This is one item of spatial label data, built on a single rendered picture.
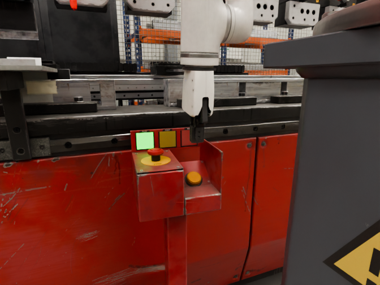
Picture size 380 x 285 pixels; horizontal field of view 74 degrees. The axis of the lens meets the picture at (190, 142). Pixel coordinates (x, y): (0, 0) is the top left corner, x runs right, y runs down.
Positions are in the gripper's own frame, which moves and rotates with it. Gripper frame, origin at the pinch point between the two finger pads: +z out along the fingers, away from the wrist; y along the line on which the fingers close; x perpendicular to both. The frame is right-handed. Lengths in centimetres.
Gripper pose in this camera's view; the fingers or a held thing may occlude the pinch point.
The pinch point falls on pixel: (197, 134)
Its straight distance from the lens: 60.8
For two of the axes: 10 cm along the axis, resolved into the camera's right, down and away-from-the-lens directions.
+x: 9.6, -0.7, 2.7
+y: 2.8, 3.3, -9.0
